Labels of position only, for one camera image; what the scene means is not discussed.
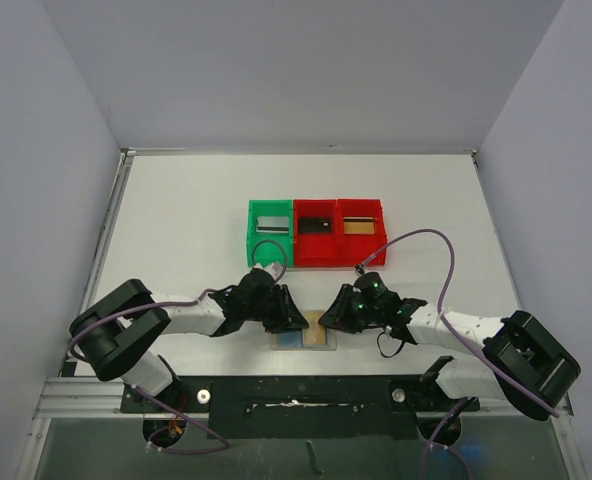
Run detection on beige leather card holder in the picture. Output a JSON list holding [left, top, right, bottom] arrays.
[[269, 310, 337, 351]]

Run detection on gold VIP card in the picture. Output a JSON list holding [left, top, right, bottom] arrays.
[[302, 310, 335, 350]]

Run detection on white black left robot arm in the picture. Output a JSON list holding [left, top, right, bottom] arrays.
[[68, 263, 308, 397]]

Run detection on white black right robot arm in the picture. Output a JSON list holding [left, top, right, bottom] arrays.
[[319, 281, 581, 421]]

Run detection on silver card in green bin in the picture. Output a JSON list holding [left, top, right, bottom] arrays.
[[256, 216, 290, 234]]

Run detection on black card in red bin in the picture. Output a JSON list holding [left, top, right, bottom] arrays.
[[298, 216, 333, 235]]

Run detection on green plastic bin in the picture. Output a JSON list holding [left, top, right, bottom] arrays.
[[246, 199, 294, 267]]

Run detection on red middle plastic bin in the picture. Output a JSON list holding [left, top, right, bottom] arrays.
[[293, 199, 339, 267]]

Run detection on red plastic bin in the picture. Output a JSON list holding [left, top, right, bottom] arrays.
[[337, 198, 388, 267], [293, 199, 339, 267]]

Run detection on red right plastic bin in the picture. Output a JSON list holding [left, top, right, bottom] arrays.
[[337, 198, 388, 267]]

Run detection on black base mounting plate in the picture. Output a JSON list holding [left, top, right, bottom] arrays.
[[120, 372, 482, 441]]

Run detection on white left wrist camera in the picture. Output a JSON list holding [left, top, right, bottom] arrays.
[[253, 262, 286, 282]]

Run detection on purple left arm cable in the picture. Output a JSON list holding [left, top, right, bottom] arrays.
[[68, 240, 291, 456]]

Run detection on aluminium frame rail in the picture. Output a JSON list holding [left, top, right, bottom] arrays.
[[33, 377, 127, 420]]

